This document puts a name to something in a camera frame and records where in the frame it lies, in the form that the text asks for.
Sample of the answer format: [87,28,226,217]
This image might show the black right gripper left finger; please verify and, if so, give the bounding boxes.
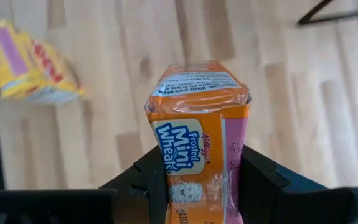
[0,146,169,224]

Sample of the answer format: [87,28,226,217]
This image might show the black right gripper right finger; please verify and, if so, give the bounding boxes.
[239,145,358,224]

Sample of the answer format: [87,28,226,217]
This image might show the orange Mini Wheats cereal box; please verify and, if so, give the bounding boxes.
[144,60,252,224]

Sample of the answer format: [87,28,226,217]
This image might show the yellow Corn Pops cereal box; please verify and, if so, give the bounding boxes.
[0,19,85,105]

